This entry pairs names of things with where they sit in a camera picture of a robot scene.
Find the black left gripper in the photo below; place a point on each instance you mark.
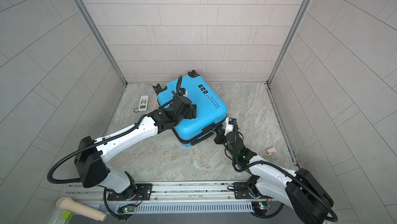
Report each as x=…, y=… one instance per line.
x=191, y=115

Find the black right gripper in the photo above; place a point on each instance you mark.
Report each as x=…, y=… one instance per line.
x=219, y=137

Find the blue suitcase black lining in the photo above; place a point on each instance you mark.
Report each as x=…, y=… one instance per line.
x=211, y=110

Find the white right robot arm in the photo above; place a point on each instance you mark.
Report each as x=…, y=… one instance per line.
x=297, y=189

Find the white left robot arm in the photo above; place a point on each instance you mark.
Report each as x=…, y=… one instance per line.
x=91, y=162

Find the white remote with barcode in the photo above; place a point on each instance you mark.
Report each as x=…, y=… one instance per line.
x=143, y=103

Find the small pink white gadget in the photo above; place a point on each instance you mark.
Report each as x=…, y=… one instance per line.
x=271, y=151

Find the right circuit board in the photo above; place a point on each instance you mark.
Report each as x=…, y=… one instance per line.
x=260, y=208

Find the circuit board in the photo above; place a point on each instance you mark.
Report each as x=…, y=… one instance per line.
x=260, y=208
x=130, y=208

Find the left circuit board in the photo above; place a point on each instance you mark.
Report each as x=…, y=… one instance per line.
x=130, y=208

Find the green sticky block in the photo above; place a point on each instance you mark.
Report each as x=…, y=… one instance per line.
x=67, y=215

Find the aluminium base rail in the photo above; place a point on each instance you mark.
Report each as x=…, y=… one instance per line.
x=171, y=192

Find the beige handle tool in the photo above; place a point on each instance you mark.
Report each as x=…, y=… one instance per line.
x=68, y=204

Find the aluminium corner post left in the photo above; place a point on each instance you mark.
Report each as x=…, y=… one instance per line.
x=98, y=37

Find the aluminium corner post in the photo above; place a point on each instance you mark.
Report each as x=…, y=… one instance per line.
x=294, y=28
x=98, y=37

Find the aluminium corner post right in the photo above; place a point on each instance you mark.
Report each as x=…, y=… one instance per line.
x=294, y=28

